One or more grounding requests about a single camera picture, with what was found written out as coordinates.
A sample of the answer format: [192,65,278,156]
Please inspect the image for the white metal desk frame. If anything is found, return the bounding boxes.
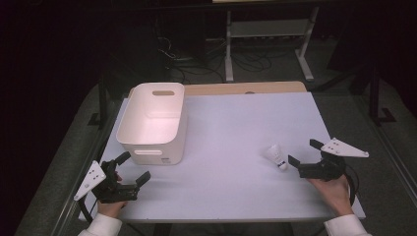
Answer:
[224,6,321,83]

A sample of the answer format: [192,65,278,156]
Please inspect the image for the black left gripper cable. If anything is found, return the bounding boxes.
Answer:
[78,196,99,224]

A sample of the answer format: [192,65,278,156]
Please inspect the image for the person's left hand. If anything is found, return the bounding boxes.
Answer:
[96,200,129,219]

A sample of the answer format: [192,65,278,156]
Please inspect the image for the white shuttlecock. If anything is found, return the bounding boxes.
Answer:
[265,144,289,172]

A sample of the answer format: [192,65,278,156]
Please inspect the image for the tangle of black floor cables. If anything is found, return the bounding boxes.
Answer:
[156,35,273,83]

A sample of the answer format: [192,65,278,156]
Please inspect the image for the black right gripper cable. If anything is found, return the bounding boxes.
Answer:
[343,165,360,207]

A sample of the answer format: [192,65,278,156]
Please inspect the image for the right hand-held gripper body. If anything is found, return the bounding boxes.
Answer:
[298,137,370,182]

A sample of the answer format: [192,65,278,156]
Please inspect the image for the black metal stand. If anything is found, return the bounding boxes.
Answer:
[328,62,397,127]

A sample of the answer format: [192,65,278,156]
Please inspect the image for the white plastic storage bin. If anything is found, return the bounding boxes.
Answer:
[116,82,189,166]

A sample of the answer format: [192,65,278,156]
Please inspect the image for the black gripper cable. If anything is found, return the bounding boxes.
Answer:
[343,165,360,207]
[78,196,99,224]

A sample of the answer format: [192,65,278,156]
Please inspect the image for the person's right hand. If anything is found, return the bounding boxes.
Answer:
[308,175,353,217]

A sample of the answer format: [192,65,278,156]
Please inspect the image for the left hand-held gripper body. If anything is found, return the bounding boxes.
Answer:
[73,159,139,205]

